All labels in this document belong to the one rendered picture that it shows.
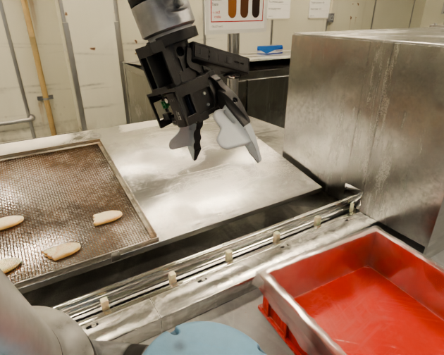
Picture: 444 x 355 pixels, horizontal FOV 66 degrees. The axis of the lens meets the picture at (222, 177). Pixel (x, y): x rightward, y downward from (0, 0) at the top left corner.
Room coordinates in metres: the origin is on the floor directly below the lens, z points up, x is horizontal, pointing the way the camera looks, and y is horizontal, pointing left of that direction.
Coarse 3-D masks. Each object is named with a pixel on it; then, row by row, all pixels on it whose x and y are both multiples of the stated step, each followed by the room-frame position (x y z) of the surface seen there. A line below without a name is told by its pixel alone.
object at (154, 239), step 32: (0, 160) 0.91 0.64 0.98; (32, 160) 0.93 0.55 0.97; (64, 160) 0.94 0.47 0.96; (0, 192) 0.77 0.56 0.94; (32, 192) 0.78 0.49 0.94; (128, 192) 0.81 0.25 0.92; (32, 224) 0.67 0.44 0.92; (64, 224) 0.67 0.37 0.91; (128, 224) 0.69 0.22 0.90; (96, 256) 0.58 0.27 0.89
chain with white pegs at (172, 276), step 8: (352, 208) 0.84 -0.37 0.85; (320, 216) 0.77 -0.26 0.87; (336, 216) 0.82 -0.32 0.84; (296, 232) 0.74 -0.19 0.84; (232, 256) 0.63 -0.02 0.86; (216, 264) 0.62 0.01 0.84; (200, 272) 0.59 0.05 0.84; (176, 280) 0.57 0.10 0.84; (160, 288) 0.55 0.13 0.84; (136, 296) 0.52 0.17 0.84; (104, 304) 0.48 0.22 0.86; (120, 304) 0.50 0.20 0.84
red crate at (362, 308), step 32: (320, 288) 0.56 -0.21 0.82; (352, 288) 0.56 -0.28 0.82; (384, 288) 0.56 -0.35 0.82; (320, 320) 0.47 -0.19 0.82; (352, 320) 0.47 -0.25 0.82; (384, 320) 0.47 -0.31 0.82; (416, 320) 0.47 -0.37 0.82; (352, 352) 0.41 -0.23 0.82; (384, 352) 0.41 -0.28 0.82; (416, 352) 0.41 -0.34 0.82
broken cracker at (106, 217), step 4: (104, 212) 0.71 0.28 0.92; (108, 212) 0.71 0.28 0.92; (112, 212) 0.72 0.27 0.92; (116, 212) 0.72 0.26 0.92; (120, 212) 0.72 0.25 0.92; (96, 216) 0.70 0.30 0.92; (100, 216) 0.70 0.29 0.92; (104, 216) 0.70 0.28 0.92; (108, 216) 0.70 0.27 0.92; (112, 216) 0.70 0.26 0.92; (116, 216) 0.70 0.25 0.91; (120, 216) 0.71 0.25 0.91; (96, 220) 0.68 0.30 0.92; (100, 220) 0.68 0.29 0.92; (104, 220) 0.69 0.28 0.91; (108, 220) 0.69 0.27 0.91; (112, 220) 0.69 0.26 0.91; (96, 224) 0.68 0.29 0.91; (100, 224) 0.68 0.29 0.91
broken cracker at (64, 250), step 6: (60, 246) 0.60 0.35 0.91; (66, 246) 0.60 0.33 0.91; (72, 246) 0.60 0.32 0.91; (78, 246) 0.60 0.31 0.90; (42, 252) 0.58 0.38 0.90; (48, 252) 0.58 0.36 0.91; (54, 252) 0.58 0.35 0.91; (60, 252) 0.58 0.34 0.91; (66, 252) 0.58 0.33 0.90; (72, 252) 0.59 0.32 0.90; (54, 258) 0.57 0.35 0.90; (60, 258) 0.57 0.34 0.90
